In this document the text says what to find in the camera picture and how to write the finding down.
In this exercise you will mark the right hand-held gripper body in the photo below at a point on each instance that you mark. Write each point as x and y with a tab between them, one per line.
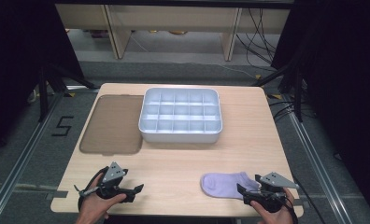
272	199

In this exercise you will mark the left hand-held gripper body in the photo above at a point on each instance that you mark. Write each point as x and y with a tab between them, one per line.
113	174

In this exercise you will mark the lilac sock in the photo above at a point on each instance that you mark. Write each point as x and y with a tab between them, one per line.
220	185

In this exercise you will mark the white compartment storage box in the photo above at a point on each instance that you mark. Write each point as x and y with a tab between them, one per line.
180	135

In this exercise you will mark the person's right hand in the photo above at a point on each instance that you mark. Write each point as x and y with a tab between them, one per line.
279	216

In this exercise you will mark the person's left hand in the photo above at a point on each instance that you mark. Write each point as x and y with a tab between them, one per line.
92	205

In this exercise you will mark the brown translucent lid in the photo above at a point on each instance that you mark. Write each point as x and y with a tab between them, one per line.
111	124

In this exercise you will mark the grey tape strip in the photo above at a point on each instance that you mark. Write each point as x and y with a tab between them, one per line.
57	194

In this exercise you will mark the black metal stand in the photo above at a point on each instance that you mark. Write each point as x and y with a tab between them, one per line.
43	93
297	93

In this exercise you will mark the black curtain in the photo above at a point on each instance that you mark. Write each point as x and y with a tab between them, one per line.
18	62
345	77

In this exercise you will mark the beige wooden desk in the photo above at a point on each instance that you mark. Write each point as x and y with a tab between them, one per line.
170	18

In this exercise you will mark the aluminium floor rail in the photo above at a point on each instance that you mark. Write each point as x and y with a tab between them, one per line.
317	161
21	158

